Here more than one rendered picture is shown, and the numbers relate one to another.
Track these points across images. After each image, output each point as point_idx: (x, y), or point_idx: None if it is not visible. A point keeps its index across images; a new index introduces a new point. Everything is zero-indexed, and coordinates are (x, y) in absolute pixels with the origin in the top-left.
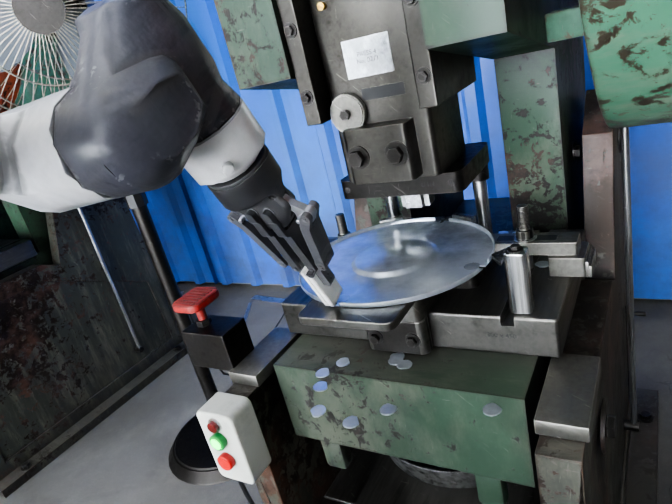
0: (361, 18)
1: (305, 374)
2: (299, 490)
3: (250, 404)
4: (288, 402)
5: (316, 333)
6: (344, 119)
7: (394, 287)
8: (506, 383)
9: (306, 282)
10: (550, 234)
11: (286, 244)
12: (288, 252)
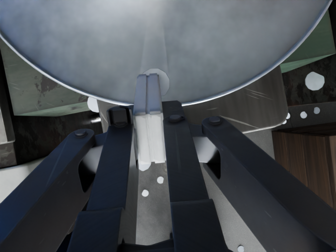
0: None
1: (67, 106)
2: (68, 126)
3: (29, 166)
4: (44, 115)
5: None
6: None
7: (230, 20)
8: (310, 35)
9: (34, 50)
10: None
11: (134, 204)
12: (136, 199)
